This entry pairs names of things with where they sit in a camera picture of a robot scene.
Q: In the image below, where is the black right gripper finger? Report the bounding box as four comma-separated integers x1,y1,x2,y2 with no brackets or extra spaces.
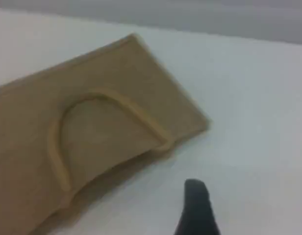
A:
174,178,222,235

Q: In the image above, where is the brown jute tote bag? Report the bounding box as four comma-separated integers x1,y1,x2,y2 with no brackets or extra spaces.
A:
0,33,212,235

